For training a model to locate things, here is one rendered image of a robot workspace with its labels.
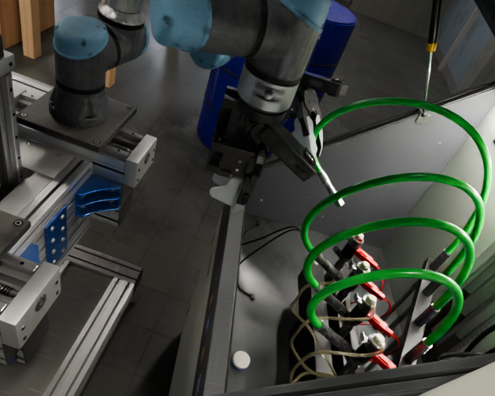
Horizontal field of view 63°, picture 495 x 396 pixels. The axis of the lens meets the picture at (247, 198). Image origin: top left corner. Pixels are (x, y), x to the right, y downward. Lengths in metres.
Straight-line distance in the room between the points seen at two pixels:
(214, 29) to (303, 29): 0.10
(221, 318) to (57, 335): 0.91
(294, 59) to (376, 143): 0.67
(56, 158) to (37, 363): 0.77
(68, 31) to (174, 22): 0.64
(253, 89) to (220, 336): 0.53
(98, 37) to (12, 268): 0.53
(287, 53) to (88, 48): 0.63
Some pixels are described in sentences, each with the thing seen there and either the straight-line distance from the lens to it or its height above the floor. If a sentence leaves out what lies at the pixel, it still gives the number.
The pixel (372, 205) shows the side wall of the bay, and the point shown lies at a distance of 1.28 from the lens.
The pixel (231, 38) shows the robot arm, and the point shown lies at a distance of 0.46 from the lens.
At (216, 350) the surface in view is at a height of 0.95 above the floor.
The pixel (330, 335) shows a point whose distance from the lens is 0.73.
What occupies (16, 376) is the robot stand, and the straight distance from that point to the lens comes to 1.64.
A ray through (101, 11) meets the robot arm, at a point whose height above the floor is 1.28.
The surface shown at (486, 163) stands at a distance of 0.87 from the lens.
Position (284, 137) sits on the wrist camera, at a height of 1.40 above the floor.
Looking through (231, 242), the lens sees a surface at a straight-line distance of 1.02.
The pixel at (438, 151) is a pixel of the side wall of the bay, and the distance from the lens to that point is 1.20.
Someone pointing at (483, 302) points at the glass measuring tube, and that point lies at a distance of 0.98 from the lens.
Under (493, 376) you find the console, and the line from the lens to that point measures 0.62.
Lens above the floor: 1.70
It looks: 41 degrees down
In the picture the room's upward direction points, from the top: 21 degrees clockwise
